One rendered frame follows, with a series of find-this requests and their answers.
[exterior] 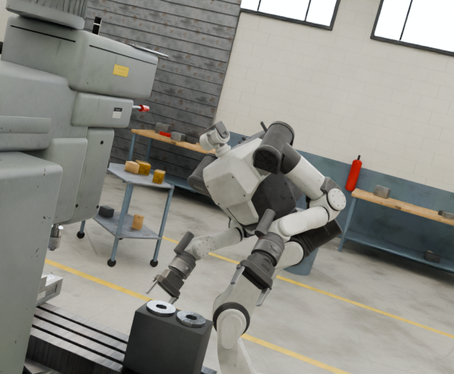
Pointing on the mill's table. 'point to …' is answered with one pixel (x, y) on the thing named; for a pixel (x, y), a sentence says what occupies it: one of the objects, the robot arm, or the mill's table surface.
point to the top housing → (80, 58)
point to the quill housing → (92, 174)
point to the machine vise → (54, 283)
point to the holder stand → (167, 340)
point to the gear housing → (101, 110)
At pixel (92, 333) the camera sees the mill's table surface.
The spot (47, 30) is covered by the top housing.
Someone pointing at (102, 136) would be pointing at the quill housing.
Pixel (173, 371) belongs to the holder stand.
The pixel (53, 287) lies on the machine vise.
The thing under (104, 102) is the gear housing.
